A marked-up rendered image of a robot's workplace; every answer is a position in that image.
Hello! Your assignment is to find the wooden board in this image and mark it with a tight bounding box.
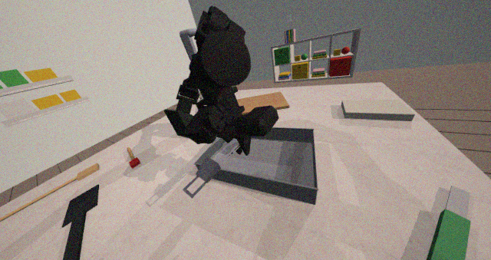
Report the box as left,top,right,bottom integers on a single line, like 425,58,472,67
237,91,289,115

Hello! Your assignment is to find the beige flat rectangular slab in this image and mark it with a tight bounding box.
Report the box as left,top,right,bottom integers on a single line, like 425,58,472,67
341,100,415,121

